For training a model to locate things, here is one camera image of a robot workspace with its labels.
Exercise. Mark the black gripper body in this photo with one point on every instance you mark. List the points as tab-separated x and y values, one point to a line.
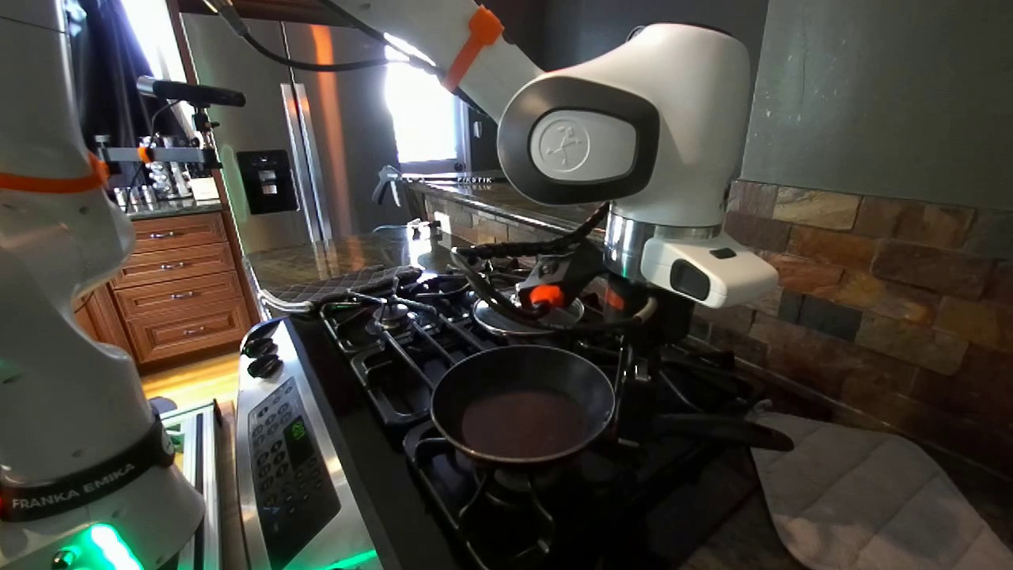
667	335

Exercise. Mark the glass lid with metal knob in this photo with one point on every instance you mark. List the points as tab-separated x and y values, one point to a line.
509	321

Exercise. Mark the black frying pan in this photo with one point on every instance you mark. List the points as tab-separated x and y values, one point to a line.
522	423

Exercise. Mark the black gas stove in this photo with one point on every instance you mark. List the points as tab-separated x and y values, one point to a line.
399	380

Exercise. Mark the black stove knob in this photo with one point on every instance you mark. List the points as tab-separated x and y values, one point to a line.
268	366
262	335

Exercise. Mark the granite bar counter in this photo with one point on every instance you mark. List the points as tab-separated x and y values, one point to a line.
475	208

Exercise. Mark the white quilted pot holder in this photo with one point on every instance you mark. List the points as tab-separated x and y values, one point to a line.
874	496

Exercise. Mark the bright window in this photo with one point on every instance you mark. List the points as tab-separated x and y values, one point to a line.
422	116

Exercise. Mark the stainless steel refrigerator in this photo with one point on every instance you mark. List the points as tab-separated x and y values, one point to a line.
319	159

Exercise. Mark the wooden drawer cabinet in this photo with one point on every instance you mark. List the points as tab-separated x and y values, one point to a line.
179	287

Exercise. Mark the dark hanging cloth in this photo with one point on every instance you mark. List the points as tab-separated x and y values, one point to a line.
112	64

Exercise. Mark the black stereo camera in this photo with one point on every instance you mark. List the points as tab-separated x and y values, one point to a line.
191	92

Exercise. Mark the black camera mount rod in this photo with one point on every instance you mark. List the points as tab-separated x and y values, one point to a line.
160	153

